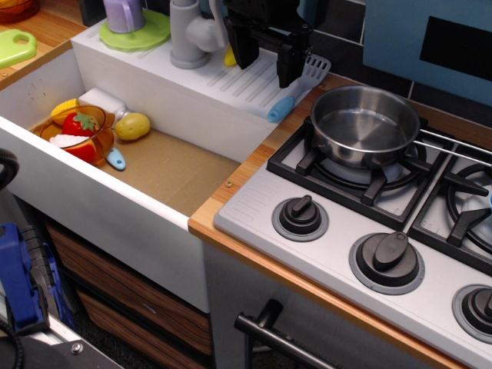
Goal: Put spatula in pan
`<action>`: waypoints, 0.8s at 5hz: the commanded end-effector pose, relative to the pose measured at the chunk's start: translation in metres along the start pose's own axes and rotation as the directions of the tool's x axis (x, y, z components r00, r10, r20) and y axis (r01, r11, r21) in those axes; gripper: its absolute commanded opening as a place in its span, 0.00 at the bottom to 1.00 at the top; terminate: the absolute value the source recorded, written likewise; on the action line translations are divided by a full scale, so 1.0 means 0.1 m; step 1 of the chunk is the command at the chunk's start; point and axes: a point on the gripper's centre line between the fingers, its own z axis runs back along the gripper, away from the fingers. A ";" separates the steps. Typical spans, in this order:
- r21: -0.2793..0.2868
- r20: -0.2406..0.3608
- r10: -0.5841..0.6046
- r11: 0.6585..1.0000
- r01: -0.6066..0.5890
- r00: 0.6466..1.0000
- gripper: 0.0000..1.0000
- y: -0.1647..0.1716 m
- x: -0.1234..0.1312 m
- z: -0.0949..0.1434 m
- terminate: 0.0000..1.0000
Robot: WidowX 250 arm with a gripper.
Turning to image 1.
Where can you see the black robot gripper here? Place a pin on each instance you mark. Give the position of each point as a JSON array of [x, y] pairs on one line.
[[276, 23]]

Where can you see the grey spatula blue handle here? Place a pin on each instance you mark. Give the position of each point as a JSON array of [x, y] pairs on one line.
[[315, 70]]

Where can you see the stainless steel pan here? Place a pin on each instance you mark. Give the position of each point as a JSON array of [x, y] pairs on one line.
[[370, 128]]

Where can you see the yellow toy banana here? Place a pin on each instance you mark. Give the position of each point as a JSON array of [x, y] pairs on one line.
[[229, 58]]

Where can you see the grey toy faucet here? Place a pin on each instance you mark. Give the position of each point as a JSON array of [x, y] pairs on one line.
[[193, 37]]

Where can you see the green plastic plate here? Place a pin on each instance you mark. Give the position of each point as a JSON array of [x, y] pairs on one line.
[[157, 30]]

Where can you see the purple plastic cup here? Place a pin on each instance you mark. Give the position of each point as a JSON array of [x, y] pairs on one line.
[[124, 16]]

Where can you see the yellow toy potato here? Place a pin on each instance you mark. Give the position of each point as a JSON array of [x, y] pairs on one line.
[[132, 126]]

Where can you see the black left stove knob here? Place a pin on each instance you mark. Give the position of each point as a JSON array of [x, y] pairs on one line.
[[300, 219]]

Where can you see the black stove knob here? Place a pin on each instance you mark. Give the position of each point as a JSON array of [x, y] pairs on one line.
[[300, 219], [387, 263], [471, 307]]

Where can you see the white salt shaker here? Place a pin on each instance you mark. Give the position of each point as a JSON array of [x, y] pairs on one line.
[[106, 101]]

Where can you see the white toy sink basin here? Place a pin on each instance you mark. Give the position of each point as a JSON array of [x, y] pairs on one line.
[[204, 122]]

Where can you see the black left burner grate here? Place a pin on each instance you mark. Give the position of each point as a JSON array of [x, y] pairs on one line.
[[387, 195]]

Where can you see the black burner grate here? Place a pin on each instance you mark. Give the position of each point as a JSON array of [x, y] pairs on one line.
[[387, 195], [455, 219]]

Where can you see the orange transparent bowl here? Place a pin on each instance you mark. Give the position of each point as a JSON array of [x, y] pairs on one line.
[[103, 138]]

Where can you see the red toy strawberry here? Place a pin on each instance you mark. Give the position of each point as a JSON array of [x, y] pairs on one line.
[[79, 124]]

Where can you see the red yellow toy fruit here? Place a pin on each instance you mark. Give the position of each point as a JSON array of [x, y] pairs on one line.
[[85, 150]]

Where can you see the yellow toy corn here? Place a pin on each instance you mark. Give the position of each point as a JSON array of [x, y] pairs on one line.
[[61, 111]]

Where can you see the black right burner grate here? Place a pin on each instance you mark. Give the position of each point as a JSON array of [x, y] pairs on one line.
[[455, 219]]

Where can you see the white toy food piece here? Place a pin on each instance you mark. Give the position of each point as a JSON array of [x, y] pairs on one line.
[[67, 141]]

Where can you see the black middle stove knob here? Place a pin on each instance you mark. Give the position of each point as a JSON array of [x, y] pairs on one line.
[[387, 263]]

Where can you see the green cutting board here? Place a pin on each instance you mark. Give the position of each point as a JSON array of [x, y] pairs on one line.
[[16, 47]]

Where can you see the orange bowl top left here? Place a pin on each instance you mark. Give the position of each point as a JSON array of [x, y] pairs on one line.
[[17, 10]]

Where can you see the upper wooden drawer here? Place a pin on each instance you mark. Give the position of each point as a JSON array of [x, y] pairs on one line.
[[136, 296]]

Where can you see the wooden drawer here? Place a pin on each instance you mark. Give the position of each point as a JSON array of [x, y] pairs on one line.
[[136, 296], [128, 343]]

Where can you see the grey stove top panel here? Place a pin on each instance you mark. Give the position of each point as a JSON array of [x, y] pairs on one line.
[[426, 313]]

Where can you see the lower wooden drawer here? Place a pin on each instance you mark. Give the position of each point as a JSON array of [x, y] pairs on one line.
[[128, 343]]

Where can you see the black right stove knob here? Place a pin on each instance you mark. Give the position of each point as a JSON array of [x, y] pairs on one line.
[[471, 307]]

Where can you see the blue clamp tool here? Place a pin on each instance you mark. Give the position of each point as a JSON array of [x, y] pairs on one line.
[[31, 281]]

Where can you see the light blue utensil handle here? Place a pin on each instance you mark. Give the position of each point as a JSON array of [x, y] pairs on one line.
[[116, 159]]

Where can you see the black oven door handle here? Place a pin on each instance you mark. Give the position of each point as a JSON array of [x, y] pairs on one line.
[[261, 328]]

